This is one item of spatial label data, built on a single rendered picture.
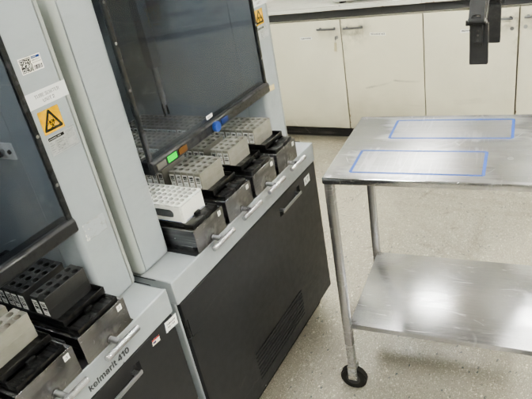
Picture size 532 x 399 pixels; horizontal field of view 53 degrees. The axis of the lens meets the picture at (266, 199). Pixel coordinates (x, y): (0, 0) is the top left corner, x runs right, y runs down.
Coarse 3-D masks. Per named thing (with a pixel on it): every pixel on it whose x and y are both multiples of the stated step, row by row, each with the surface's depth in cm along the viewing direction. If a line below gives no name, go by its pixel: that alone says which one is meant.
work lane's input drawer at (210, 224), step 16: (208, 208) 144; (160, 224) 143; (176, 224) 140; (192, 224) 138; (208, 224) 142; (224, 224) 149; (176, 240) 142; (192, 240) 138; (208, 240) 143; (224, 240) 141
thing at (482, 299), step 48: (384, 144) 160; (432, 144) 154; (480, 144) 149; (528, 144) 144; (336, 240) 157; (384, 288) 186; (432, 288) 182; (480, 288) 178; (528, 288) 174; (432, 336) 163; (480, 336) 159; (528, 336) 156
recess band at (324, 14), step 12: (468, 0) 300; (516, 0) 289; (528, 0) 287; (312, 12) 347; (324, 12) 343; (336, 12) 339; (348, 12) 336; (360, 12) 332; (372, 12) 329; (384, 12) 325; (396, 12) 322
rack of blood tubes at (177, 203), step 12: (156, 192) 147; (168, 192) 145; (180, 192) 144; (192, 192) 143; (156, 204) 141; (168, 204) 139; (180, 204) 138; (192, 204) 141; (204, 204) 146; (168, 216) 146; (180, 216) 138; (192, 216) 142
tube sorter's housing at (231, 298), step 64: (64, 0) 107; (64, 64) 111; (128, 128) 126; (128, 192) 128; (128, 256) 134; (192, 256) 140; (256, 256) 166; (320, 256) 209; (192, 320) 140; (256, 320) 170; (256, 384) 174
